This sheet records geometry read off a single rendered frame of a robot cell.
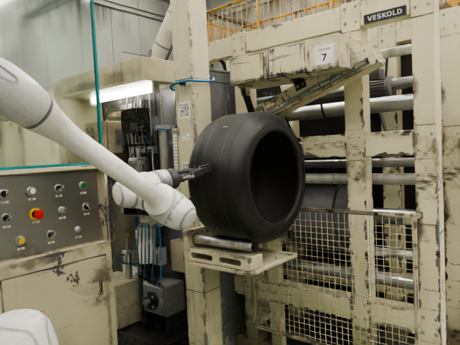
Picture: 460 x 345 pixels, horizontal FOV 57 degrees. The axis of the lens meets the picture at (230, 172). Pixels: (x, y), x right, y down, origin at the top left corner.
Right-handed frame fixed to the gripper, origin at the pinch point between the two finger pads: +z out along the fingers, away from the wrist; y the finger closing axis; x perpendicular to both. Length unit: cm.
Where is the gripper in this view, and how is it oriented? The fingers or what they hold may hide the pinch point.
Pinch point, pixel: (204, 168)
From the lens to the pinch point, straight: 165.9
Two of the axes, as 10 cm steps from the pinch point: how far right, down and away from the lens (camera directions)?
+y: -7.7, 0.0, 6.4
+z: 6.3, -2.1, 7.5
